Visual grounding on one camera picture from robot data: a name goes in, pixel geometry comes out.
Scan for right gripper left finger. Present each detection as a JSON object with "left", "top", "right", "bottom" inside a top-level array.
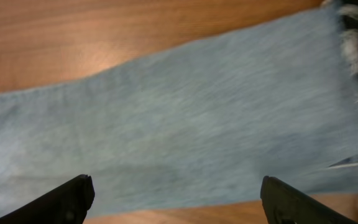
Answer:
[{"left": 0, "top": 174, "right": 95, "bottom": 224}]

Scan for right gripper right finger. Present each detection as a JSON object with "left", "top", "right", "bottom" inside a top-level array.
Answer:
[{"left": 260, "top": 176, "right": 357, "bottom": 224}]

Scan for light blue jeans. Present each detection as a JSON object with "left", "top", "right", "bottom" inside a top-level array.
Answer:
[{"left": 0, "top": 3, "right": 358, "bottom": 217}]

